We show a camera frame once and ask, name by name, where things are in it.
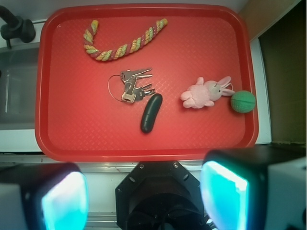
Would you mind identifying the silver keys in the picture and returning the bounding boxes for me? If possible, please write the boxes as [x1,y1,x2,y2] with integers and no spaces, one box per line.
[107,68,156,104]

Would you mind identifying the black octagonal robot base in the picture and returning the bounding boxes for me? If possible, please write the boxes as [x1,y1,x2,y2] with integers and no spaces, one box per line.
[115,161,212,230]

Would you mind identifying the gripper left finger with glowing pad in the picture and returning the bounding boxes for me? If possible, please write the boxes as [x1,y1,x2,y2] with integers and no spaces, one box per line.
[0,163,89,230]

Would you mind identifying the red plastic tray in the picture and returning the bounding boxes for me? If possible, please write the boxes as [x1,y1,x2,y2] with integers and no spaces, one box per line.
[35,3,259,161]

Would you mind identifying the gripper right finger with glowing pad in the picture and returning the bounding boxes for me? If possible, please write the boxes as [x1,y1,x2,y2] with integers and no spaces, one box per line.
[201,148,307,230]

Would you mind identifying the grey metal sink basin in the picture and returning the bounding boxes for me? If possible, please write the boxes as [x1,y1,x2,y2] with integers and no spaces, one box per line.
[0,47,38,130]

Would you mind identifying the green rubber ball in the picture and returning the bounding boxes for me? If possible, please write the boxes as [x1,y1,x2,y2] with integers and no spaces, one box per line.
[230,91,256,113]

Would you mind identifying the black oblong plastic fob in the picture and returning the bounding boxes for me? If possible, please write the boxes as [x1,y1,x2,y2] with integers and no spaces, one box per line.
[141,93,163,134]

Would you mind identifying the black faucet fixture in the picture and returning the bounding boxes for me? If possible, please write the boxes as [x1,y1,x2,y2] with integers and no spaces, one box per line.
[0,5,36,49]

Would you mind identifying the pink plush bunny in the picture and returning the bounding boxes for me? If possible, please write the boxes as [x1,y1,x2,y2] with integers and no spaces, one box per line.
[180,76,235,109]

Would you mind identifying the multicolour twisted rope toy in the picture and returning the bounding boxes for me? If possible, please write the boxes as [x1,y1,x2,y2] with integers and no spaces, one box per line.
[83,18,168,62]

